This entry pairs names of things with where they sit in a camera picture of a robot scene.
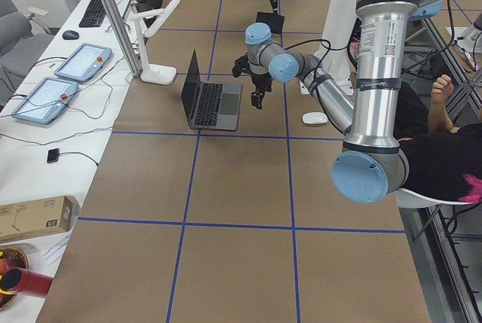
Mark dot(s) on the black mouse pad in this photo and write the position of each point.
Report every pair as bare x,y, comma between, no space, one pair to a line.
274,20

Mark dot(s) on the grey laptop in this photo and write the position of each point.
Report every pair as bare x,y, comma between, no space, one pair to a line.
212,106

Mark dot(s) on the white computer mouse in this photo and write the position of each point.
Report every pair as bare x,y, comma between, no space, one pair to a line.
314,118

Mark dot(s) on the black desk mouse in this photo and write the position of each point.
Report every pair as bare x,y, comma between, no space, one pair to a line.
70,35

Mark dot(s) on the cardboard lamp box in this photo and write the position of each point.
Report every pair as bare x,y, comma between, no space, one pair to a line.
36,218

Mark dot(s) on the upper teach pendant tablet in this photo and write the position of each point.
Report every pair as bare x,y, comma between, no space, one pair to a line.
84,62

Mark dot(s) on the teach pendant tablet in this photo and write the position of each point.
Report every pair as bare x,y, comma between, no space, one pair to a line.
46,102
84,62

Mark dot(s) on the black keyboard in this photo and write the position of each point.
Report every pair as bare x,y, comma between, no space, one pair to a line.
94,15

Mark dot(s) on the white chair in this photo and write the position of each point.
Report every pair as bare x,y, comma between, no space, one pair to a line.
408,199

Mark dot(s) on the seated person in black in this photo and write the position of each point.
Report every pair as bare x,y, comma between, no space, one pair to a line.
444,159

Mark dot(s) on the lower teach pendant tablet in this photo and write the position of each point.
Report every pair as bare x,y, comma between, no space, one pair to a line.
46,102

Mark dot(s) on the small black puck device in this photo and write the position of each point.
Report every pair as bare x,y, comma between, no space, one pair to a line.
53,155

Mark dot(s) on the woven fruit basket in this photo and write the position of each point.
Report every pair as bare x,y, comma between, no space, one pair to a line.
11,258

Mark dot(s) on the red cylinder bottle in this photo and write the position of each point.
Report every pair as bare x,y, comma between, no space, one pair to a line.
22,281

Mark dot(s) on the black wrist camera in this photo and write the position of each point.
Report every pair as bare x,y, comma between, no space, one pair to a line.
241,66

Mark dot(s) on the aluminium frame post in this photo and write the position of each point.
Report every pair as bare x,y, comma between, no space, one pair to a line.
117,23

